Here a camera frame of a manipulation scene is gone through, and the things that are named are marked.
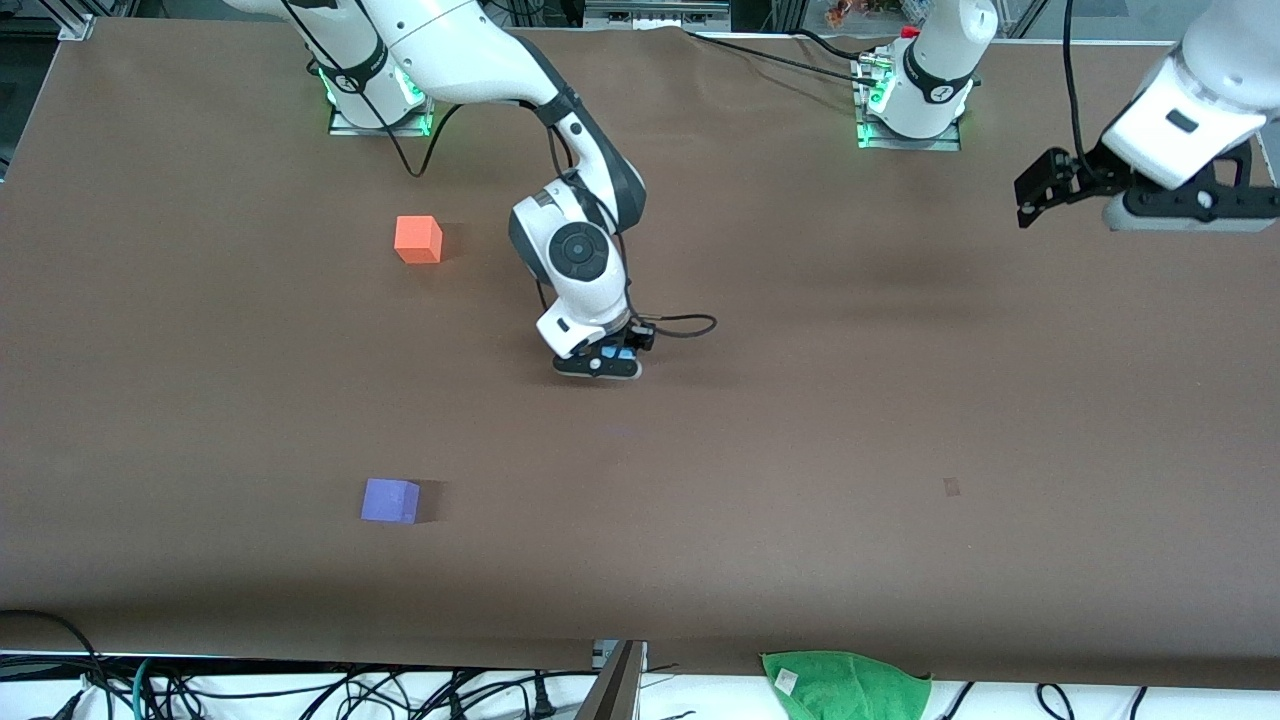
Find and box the orange foam block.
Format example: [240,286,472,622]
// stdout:
[394,215,444,265]

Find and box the purple foam block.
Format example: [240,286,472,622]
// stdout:
[361,478,421,525]

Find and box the green microfibre cloth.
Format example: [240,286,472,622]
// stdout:
[760,650,934,720]

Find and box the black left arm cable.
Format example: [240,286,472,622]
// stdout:
[1063,0,1091,166]

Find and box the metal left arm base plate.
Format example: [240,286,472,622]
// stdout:
[856,55,964,152]

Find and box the short black table cable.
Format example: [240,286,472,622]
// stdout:
[798,28,867,61]

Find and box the long black table cable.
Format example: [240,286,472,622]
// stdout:
[688,30,881,87]

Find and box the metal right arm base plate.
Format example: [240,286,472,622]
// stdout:
[328,60,434,137]

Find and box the aluminium frame rail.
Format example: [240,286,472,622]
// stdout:
[584,0,732,32]

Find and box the grey metal bracket post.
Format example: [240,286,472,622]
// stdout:
[574,640,649,720]

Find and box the thick black floor cable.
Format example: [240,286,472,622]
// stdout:
[0,609,113,720]

